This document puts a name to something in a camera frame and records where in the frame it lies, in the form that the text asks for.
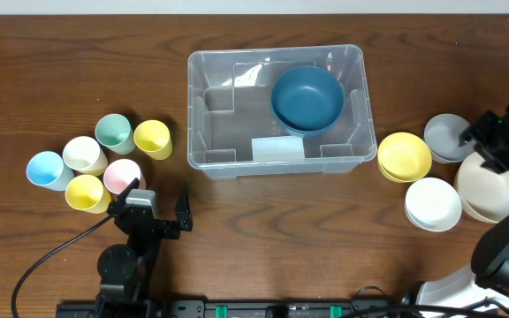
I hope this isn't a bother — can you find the dark blue bowl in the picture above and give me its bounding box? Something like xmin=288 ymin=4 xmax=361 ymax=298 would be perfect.
xmin=272 ymin=106 xmax=344 ymax=138
xmin=270 ymin=64 xmax=346 ymax=133

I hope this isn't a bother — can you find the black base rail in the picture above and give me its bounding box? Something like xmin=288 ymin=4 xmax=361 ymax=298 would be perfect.
xmin=55 ymin=299 xmax=499 ymax=318

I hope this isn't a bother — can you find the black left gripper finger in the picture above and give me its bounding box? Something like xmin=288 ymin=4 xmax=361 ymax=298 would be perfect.
xmin=174 ymin=185 xmax=194 ymax=231
xmin=110 ymin=178 xmax=141 ymax=208

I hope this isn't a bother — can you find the small white bowl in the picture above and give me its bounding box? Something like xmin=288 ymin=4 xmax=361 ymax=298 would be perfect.
xmin=404 ymin=178 xmax=462 ymax=232

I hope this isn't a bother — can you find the small grey bowl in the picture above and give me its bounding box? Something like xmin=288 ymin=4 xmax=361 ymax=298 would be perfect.
xmin=423 ymin=113 xmax=475 ymax=163

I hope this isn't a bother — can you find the clear plastic storage container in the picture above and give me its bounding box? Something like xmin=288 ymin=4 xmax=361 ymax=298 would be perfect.
xmin=187 ymin=44 xmax=377 ymax=178

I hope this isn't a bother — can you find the green cup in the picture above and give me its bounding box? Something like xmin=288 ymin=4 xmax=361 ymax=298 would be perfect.
xmin=95 ymin=113 xmax=136 ymax=155

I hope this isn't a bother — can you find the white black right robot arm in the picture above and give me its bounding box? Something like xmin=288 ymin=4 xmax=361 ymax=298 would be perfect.
xmin=384 ymin=105 xmax=509 ymax=317

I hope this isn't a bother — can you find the blue cup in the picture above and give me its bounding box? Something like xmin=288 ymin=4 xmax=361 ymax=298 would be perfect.
xmin=26 ymin=151 xmax=75 ymax=192

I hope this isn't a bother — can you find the yellow cup upper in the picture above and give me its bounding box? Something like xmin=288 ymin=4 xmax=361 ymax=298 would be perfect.
xmin=133 ymin=120 xmax=172 ymax=160

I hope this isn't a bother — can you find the pink cup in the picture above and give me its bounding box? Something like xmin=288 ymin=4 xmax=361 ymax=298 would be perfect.
xmin=103 ymin=159 xmax=147 ymax=194

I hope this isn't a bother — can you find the small yellow bowl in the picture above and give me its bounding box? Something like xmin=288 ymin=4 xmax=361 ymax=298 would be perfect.
xmin=377 ymin=132 xmax=432 ymax=183

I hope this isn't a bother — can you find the large cream bowl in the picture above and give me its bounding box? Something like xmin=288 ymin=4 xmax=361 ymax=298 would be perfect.
xmin=454 ymin=153 xmax=509 ymax=223

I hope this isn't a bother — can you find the yellow cup lower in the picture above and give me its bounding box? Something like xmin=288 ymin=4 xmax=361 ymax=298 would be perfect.
xmin=65 ymin=175 xmax=111 ymax=214

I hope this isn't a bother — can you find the cream cup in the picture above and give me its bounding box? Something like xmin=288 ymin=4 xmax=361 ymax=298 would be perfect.
xmin=62 ymin=136 xmax=108 ymax=176

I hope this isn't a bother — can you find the yellow cup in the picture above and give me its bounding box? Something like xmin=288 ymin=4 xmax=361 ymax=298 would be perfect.
xmin=133 ymin=120 xmax=172 ymax=160
xmin=65 ymin=175 xmax=111 ymax=214

